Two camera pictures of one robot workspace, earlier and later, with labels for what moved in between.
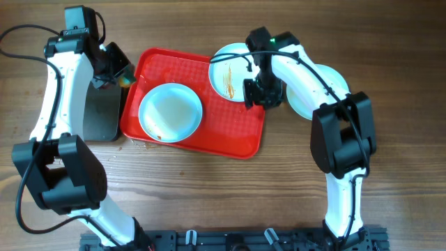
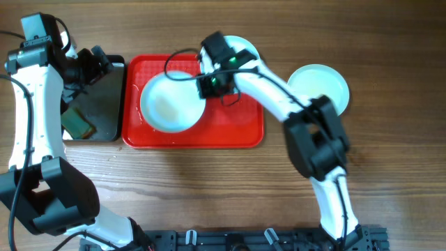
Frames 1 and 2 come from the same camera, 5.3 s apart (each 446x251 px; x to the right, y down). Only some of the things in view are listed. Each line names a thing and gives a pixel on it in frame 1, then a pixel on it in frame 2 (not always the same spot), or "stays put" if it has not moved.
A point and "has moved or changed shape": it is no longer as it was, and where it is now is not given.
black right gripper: x=250 y=95 to x=206 y=90
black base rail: x=367 y=239 stays put
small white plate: x=170 y=112 has moved or changed shape
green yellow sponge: x=128 y=77 has moved or changed shape
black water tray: x=101 y=112 stays put
